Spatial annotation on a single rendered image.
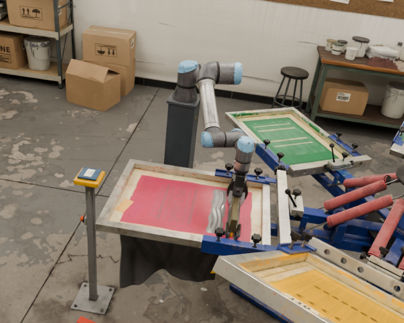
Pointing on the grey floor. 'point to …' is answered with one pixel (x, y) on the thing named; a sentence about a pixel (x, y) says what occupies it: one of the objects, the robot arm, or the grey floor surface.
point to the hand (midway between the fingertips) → (235, 204)
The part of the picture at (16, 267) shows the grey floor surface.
